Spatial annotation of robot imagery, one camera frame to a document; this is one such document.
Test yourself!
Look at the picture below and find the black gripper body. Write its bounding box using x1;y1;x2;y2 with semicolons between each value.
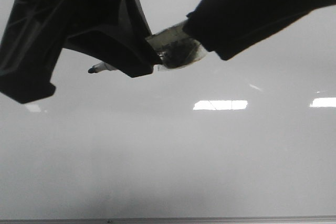
0;0;137;104

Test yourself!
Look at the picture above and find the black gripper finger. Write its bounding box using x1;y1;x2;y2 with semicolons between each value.
65;0;162;78
183;0;335;60

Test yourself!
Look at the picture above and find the white glossy whiteboard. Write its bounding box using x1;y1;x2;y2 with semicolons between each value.
1;6;335;219

